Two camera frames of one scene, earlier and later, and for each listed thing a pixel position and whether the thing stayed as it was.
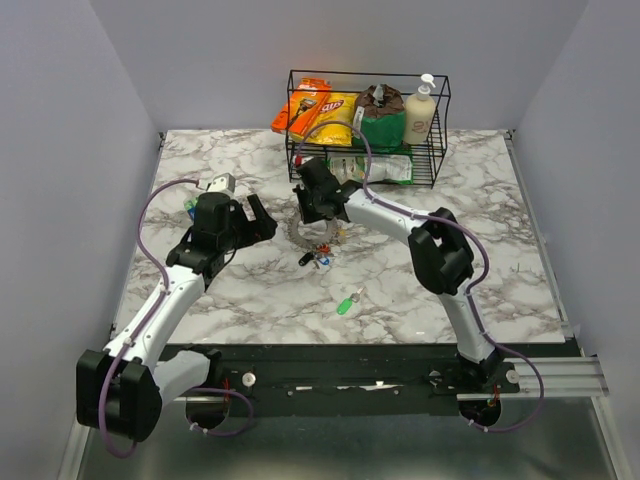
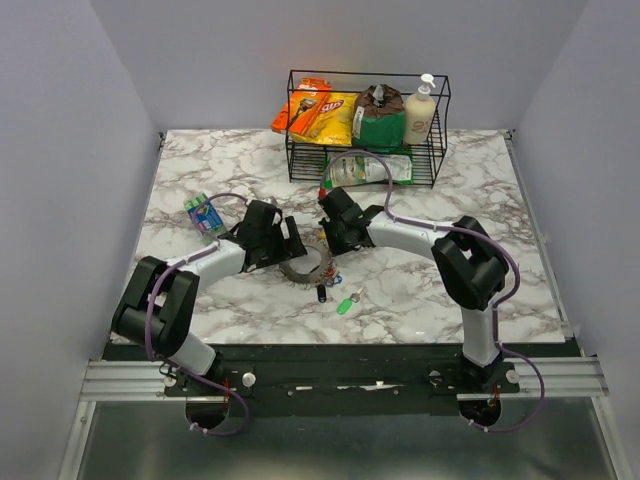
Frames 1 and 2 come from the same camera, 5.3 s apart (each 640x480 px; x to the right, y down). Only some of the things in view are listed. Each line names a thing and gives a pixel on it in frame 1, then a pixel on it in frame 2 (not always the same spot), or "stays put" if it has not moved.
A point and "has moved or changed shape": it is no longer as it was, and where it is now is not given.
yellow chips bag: x=340 y=107 stays put
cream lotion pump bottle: x=419 y=113 stays put
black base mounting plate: x=357 y=379 stays put
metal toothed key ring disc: x=331 y=233 has moved or changed shape
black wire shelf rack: x=365 y=127 stays put
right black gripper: x=306 y=217 -> x=336 y=249
